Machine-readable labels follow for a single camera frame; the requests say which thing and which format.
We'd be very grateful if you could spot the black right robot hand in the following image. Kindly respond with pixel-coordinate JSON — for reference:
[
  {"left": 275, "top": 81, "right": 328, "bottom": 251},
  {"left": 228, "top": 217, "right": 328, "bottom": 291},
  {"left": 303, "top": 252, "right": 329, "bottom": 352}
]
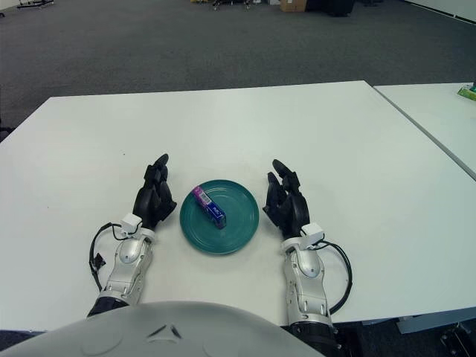
[{"left": 262, "top": 158, "right": 310, "bottom": 239}]

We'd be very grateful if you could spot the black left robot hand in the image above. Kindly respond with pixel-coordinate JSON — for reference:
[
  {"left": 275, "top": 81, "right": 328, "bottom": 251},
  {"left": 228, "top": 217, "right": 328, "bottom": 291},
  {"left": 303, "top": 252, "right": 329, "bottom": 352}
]
[{"left": 132, "top": 152, "right": 178, "bottom": 230}]

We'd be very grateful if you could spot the blue gum box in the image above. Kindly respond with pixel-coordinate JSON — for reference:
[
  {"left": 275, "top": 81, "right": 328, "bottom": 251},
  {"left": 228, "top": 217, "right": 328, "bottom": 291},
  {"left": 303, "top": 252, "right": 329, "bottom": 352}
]
[{"left": 192, "top": 186, "right": 227, "bottom": 230}]

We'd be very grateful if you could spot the teal round plate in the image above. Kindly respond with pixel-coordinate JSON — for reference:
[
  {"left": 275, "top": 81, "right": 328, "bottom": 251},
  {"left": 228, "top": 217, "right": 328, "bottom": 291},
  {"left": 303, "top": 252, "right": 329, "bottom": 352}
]
[{"left": 179, "top": 179, "right": 260, "bottom": 257}]

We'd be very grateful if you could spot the grey robot torso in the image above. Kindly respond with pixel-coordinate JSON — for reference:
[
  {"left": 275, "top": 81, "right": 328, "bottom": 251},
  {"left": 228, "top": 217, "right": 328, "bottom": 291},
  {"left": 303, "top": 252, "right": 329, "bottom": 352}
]
[{"left": 0, "top": 300, "right": 317, "bottom": 357}]

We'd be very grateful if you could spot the metal table leg foot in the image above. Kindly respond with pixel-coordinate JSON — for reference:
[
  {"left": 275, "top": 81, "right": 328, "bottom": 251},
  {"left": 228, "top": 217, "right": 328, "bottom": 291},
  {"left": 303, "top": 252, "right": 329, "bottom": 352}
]
[{"left": 438, "top": 321, "right": 473, "bottom": 353}]

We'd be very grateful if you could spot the cardboard box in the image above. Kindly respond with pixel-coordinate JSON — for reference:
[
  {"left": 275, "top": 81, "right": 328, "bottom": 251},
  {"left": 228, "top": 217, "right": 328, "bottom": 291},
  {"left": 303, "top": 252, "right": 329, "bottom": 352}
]
[{"left": 279, "top": 0, "right": 308, "bottom": 12}]

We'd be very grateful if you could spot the black bulky background object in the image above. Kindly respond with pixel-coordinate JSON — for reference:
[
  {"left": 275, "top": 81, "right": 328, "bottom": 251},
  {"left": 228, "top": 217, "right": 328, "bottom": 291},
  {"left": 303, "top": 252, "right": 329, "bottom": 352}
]
[{"left": 321, "top": 0, "right": 353, "bottom": 18}]

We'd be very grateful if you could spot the green box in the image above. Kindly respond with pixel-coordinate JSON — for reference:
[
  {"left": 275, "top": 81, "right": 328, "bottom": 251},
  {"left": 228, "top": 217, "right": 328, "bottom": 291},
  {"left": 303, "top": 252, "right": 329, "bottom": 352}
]
[{"left": 457, "top": 82, "right": 476, "bottom": 100}]

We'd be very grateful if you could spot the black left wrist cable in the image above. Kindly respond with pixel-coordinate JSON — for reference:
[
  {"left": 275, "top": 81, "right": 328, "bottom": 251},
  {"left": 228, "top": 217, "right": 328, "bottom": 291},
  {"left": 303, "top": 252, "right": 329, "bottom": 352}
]
[{"left": 88, "top": 222, "right": 123, "bottom": 291}]

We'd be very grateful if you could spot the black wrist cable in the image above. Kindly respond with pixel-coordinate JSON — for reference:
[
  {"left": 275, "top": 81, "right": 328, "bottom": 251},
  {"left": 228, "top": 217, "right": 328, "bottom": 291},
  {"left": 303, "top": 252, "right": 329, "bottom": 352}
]
[
  {"left": 88, "top": 222, "right": 123, "bottom": 291},
  {"left": 315, "top": 239, "right": 353, "bottom": 313}
]

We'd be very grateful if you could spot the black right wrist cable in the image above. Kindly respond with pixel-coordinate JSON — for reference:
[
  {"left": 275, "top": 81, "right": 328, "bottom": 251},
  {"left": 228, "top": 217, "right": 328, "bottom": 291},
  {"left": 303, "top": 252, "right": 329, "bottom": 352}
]
[{"left": 315, "top": 239, "right": 353, "bottom": 313}]

